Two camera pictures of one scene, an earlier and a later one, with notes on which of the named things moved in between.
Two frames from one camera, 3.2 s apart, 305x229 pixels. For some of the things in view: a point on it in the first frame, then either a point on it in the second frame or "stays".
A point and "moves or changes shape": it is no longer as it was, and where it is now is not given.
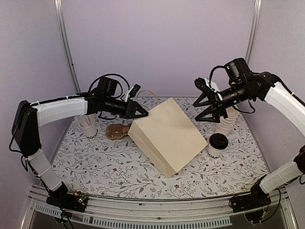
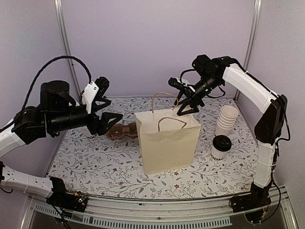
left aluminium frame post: (65, 37) stays
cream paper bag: (166, 138) moves or changes shape
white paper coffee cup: (216, 153) moves or changes shape
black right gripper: (215, 109) → (191, 95)
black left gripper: (131, 109) → (102, 127)
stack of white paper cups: (227, 124) stays
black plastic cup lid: (218, 140) moves or changes shape
